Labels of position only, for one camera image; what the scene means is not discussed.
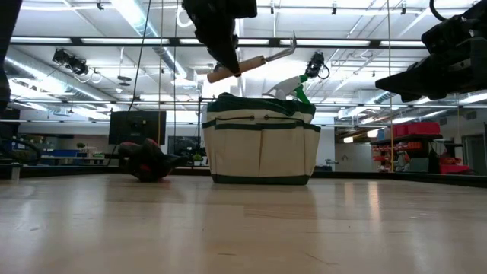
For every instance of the silver ventilation duct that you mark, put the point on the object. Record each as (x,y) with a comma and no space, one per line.
(38,76)

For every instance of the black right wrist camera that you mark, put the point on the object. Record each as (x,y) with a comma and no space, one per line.
(456,30)

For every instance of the red storage bin shelf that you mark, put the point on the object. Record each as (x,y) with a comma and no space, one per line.
(416,129)

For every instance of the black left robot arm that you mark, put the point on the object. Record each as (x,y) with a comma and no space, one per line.
(7,38)

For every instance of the red black gardening gloves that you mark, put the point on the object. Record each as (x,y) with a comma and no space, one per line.
(148,163)

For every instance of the black monitor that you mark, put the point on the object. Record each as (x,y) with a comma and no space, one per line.
(137,127)

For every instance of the green spray bottle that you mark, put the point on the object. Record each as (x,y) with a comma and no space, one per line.
(289,85)

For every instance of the black overhead camera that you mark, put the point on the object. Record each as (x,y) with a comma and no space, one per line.
(316,64)

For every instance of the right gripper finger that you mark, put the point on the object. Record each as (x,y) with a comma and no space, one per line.
(422,98)
(426,78)

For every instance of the three-prong wooden hand cultivator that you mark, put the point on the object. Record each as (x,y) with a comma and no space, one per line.
(251,64)

